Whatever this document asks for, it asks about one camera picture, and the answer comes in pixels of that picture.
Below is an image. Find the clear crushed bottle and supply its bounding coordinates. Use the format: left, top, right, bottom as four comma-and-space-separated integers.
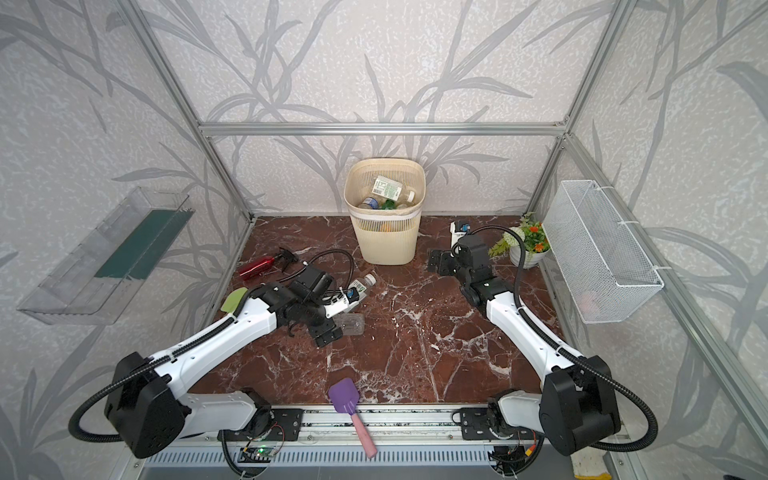
333, 313, 365, 336

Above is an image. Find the lime drink square bottle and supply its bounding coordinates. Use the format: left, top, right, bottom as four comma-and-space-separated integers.
347, 273, 377, 301

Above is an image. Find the green Sprite bottle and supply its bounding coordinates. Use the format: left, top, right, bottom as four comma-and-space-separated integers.
380, 199, 397, 210

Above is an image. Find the slim clear bottle white cap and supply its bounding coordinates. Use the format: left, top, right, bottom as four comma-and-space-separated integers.
371, 175, 416, 204

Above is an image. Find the blue cap water bottle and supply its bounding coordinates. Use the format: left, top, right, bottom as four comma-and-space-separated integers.
358, 197, 380, 210

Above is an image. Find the orange label bottle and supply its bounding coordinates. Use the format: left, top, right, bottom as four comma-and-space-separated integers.
382, 221, 401, 233

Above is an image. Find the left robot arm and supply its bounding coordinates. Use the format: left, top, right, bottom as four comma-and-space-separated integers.
104, 266, 360, 459

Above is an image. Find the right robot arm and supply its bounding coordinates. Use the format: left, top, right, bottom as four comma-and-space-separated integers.
427, 234, 621, 455

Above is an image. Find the cream ribbed waste bin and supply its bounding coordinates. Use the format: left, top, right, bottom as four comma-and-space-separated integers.
344, 158, 426, 266

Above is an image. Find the potted artificial flower plant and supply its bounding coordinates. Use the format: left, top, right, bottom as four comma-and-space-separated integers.
489, 212, 551, 269

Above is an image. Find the small circuit board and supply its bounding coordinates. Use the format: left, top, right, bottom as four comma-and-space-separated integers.
237, 444, 283, 465

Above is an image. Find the white work glove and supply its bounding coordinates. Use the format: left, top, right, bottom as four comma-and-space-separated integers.
570, 448, 612, 480

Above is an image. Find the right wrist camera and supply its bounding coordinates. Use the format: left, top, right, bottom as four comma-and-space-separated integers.
450, 219, 471, 246

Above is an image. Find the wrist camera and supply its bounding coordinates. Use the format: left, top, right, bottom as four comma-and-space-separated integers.
450, 219, 471, 246
322, 287, 367, 318

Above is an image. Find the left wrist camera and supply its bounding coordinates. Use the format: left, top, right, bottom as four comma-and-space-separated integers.
322, 287, 367, 318

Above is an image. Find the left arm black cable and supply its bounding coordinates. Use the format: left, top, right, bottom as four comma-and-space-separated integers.
67, 248, 356, 444

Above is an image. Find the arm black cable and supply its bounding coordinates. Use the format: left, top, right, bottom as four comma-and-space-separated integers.
455, 224, 659, 453
67, 248, 356, 444

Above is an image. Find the green scraper wooden handle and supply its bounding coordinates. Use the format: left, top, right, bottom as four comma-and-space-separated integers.
220, 287, 248, 314

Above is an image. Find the purple spatula pink handle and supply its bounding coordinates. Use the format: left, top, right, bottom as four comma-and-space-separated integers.
328, 378, 378, 459

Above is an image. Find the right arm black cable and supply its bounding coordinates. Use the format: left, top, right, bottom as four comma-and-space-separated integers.
455, 224, 659, 453

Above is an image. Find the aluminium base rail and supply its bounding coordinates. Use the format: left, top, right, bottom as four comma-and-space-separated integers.
140, 404, 548, 469

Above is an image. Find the white wire mesh basket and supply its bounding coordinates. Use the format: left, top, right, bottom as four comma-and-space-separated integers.
542, 180, 664, 324

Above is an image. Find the clear acrylic wall shelf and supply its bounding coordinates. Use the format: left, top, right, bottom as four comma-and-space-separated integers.
17, 187, 195, 326

